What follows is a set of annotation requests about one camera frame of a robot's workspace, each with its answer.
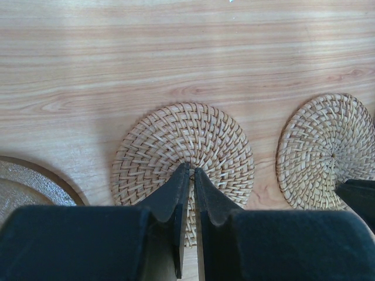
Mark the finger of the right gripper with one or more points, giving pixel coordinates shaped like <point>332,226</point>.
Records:
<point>359,196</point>

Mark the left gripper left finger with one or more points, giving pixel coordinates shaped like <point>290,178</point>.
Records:
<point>142,242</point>

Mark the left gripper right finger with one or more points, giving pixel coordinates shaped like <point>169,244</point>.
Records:
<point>238,244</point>

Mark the woven rattan coaster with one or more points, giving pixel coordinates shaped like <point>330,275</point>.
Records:
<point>327,141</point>
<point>197,134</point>

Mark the brown wooden coaster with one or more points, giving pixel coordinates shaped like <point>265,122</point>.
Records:
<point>26,183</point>

